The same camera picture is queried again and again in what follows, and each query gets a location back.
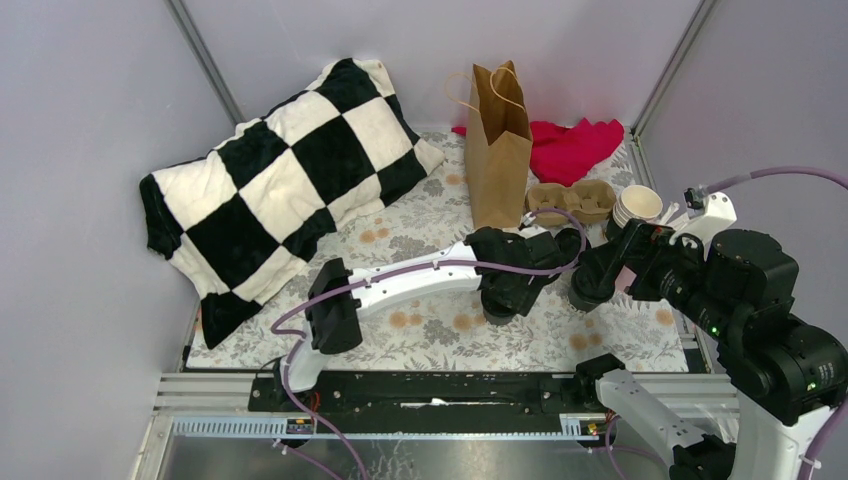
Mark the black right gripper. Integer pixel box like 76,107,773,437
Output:
575,213,738,337

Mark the brown paper bag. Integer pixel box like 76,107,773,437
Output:
445,60,533,229

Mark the black paper coffee cup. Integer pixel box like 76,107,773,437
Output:
567,276,615,312

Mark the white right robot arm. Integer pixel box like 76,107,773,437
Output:
568,220,847,479

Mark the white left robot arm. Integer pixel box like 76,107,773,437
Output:
271,227,586,411

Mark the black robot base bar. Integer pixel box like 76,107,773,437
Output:
248,361,614,446

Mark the brown cardboard cup carrier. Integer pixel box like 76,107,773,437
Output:
525,180,617,225

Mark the red cloth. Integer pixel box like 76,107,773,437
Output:
486,118,625,187

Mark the black white checkered blanket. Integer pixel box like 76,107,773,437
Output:
139,58,445,349

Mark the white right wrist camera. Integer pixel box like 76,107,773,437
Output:
668,192,737,247

